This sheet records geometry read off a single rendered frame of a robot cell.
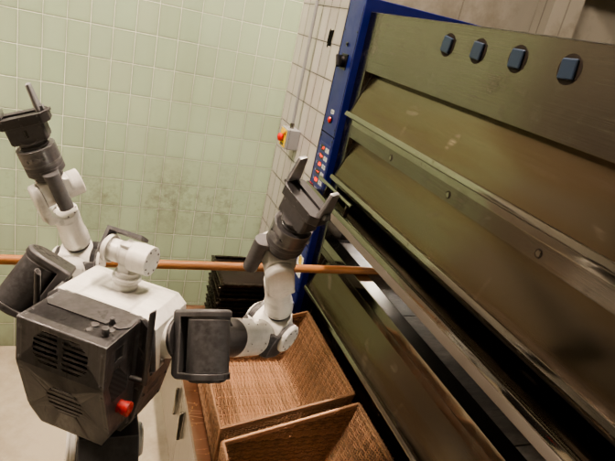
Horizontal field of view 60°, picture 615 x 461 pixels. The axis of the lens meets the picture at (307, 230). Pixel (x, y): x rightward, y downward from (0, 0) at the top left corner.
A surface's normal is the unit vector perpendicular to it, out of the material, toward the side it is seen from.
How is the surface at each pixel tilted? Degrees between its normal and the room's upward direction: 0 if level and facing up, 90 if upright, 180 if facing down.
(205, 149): 90
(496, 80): 90
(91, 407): 105
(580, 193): 70
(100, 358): 90
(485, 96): 90
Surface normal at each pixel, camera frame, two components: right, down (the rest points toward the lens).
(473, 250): -0.80, -0.37
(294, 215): -0.74, 0.22
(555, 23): 0.28, 0.41
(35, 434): 0.21, -0.91
